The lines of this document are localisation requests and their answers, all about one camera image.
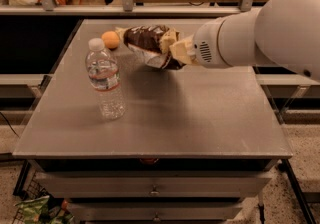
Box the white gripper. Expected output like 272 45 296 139
159 18 230 69

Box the brown chip bag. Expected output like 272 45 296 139
115 25 184 70

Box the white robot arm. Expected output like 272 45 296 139
169 0 320 81

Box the clear plastic water bottle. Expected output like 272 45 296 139
85 38 126 120

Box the green snack bag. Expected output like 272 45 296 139
16 195 75 224

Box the orange fruit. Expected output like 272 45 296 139
101 31 120 50

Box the upper grey drawer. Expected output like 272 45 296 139
36 172 271 198

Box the grey drawer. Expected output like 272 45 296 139
67 202 242 221
36 172 271 198

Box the lower grey drawer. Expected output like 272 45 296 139
67 202 242 221

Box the black floor cable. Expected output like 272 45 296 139
0 111 20 138

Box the black wire basket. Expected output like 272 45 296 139
11 172 48 224

